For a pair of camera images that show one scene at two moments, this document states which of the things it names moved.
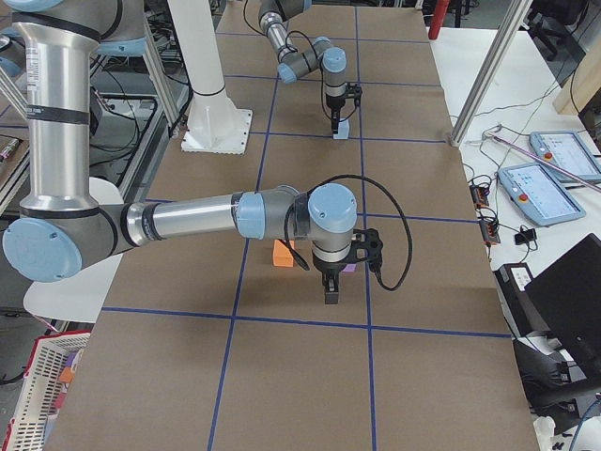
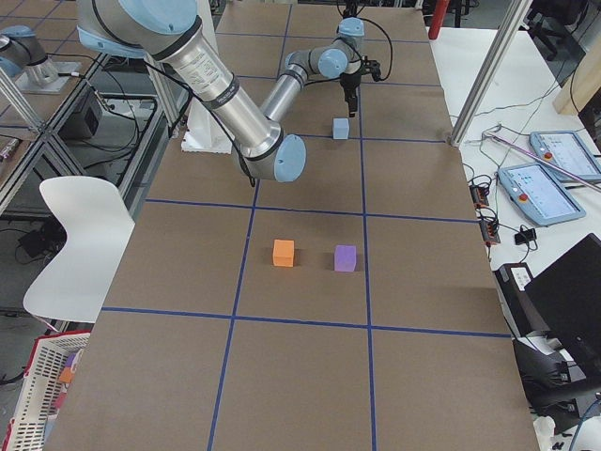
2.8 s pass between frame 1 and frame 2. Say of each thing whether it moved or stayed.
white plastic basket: stayed
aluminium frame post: stayed
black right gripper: moved
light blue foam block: stayed
